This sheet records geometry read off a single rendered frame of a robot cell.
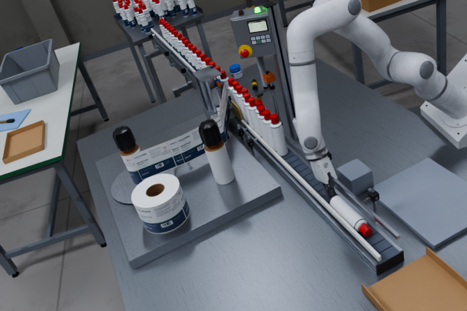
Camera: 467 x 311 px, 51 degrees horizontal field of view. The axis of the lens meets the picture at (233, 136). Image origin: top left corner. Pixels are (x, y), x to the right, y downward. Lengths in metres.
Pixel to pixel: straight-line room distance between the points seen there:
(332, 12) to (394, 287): 0.91
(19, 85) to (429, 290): 3.05
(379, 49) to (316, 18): 0.29
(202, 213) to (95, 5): 4.68
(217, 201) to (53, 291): 1.66
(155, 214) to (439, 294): 1.03
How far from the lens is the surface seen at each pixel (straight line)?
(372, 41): 1.83
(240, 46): 2.11
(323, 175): 1.79
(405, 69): 1.90
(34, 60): 4.34
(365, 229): 1.74
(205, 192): 2.10
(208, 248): 1.93
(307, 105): 1.68
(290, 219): 1.94
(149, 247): 1.97
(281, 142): 2.12
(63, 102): 3.62
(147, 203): 1.93
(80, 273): 3.40
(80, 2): 6.39
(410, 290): 1.69
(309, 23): 1.69
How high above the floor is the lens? 2.18
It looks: 33 degrees down
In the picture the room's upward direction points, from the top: 17 degrees counter-clockwise
